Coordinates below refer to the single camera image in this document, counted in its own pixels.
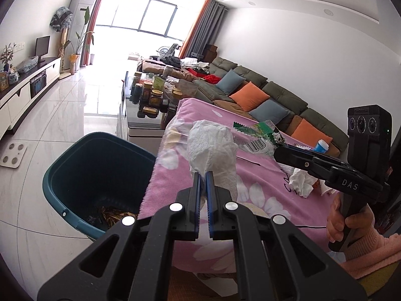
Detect golden wrappers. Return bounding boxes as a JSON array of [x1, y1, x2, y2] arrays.
[[88, 205, 138, 229]]

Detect blue-grey cushion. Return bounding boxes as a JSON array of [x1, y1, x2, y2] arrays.
[[247, 99, 290, 124], [216, 69, 246, 96]]

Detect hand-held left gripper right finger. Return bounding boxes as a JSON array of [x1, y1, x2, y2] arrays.
[[205, 172, 368, 301]]

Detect black monitor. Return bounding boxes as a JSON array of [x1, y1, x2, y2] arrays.
[[34, 35, 51, 63]]

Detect vase of yellow stalks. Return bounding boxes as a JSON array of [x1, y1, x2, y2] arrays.
[[68, 54, 81, 74]]

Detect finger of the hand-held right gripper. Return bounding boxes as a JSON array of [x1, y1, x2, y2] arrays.
[[286, 144, 348, 167], [273, 146, 334, 181]]

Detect cloth-covered box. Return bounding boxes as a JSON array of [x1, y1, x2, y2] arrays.
[[16, 56, 39, 73]]

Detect white tv cabinet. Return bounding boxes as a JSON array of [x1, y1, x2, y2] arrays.
[[0, 57, 61, 135]]

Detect small crumpled white tissue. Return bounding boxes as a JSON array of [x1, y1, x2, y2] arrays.
[[288, 168, 317, 198]]

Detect tall leafy plant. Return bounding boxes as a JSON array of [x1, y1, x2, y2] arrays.
[[64, 6, 94, 72]]

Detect group of jars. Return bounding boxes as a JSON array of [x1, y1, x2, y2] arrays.
[[130, 71, 182, 120]]

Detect black bag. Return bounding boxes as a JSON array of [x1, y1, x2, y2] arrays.
[[160, 56, 181, 68]]

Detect white bathroom scale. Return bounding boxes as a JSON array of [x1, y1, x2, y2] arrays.
[[0, 142, 28, 167]]

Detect green snack wrapper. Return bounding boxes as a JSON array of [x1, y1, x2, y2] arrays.
[[232, 120, 286, 160]]

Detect teal plastic trash bin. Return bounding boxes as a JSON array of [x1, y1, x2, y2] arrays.
[[42, 132, 157, 242]]

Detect large window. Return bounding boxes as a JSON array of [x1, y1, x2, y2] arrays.
[[94, 0, 207, 44]]

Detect brown cardboard box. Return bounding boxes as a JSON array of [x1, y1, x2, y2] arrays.
[[202, 44, 218, 60]]

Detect white standing air conditioner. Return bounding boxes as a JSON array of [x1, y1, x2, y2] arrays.
[[67, 0, 99, 69]]

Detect orange cushion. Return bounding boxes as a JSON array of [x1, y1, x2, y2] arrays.
[[291, 118, 333, 146], [229, 82, 270, 112]]

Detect cloth-covered standing fan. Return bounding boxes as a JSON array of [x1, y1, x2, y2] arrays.
[[49, 6, 73, 69]]

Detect pink floral blanket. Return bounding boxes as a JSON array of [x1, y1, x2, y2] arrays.
[[138, 98, 347, 273]]

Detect orange and grey curtain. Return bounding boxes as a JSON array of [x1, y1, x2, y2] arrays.
[[80, 0, 113, 66], [180, 0, 226, 60]]

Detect black glass coffee table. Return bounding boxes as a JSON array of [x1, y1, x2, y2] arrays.
[[116, 70, 180, 138]]

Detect black built-in appliance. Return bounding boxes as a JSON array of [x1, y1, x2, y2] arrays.
[[30, 70, 47, 98]]

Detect pile of white clothes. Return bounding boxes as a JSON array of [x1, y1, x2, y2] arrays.
[[182, 57, 209, 69]]

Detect flowering branch plant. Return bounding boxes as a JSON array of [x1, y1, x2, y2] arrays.
[[0, 43, 16, 69]]

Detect person's right hand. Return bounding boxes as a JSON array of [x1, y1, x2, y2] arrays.
[[326, 193, 381, 245]]

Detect green sofa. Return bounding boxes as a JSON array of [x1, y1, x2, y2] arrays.
[[138, 57, 350, 157]]

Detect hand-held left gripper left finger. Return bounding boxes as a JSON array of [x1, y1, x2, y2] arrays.
[[37, 172, 206, 301]]

